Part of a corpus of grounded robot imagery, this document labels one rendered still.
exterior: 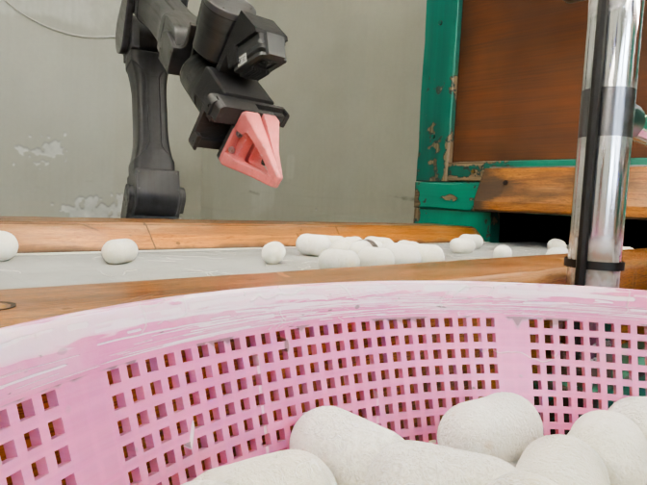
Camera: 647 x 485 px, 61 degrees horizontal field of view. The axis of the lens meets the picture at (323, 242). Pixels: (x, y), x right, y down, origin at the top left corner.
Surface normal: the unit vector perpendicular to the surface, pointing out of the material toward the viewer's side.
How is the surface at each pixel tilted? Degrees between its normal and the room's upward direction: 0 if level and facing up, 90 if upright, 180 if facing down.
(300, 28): 90
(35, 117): 90
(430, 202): 90
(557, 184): 67
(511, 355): 72
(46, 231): 45
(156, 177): 76
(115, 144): 90
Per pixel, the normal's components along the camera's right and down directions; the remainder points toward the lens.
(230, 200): -0.68, 0.02
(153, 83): 0.51, -0.15
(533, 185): -0.64, -0.37
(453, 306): 0.27, -0.18
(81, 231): 0.52, -0.64
